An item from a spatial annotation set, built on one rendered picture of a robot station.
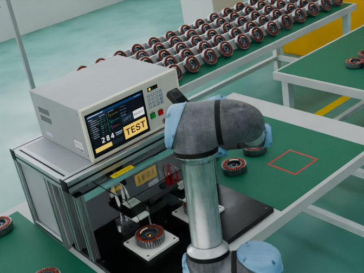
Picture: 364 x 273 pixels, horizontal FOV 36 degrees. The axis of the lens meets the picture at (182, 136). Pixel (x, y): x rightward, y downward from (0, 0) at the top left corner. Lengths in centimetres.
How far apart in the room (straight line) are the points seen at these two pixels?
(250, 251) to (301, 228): 187
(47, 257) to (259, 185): 91
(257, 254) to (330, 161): 110
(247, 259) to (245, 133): 34
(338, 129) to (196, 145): 151
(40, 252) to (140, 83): 77
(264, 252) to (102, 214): 92
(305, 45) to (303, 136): 321
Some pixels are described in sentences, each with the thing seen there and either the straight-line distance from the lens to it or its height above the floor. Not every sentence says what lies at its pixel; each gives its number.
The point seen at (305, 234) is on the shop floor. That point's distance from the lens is 336.
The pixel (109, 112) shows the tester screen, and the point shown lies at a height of 127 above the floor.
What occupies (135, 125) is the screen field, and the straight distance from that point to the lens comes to 210.
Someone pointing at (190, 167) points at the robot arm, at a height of 134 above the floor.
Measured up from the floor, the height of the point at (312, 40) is 18.
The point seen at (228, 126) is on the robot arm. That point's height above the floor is 144.
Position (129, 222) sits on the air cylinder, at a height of 82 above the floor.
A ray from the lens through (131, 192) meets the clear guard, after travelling 191.
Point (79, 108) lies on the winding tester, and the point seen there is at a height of 132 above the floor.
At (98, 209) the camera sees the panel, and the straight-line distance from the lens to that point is 227.
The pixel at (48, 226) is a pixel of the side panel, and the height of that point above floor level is 78.
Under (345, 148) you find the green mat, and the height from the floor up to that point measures 75.
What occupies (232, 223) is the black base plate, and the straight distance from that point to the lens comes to 218.
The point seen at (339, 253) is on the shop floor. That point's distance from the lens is 323.
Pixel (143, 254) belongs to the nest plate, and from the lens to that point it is 209.
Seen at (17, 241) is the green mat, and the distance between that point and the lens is 243.
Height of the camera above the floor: 205
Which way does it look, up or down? 27 degrees down
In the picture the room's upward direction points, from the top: 10 degrees counter-clockwise
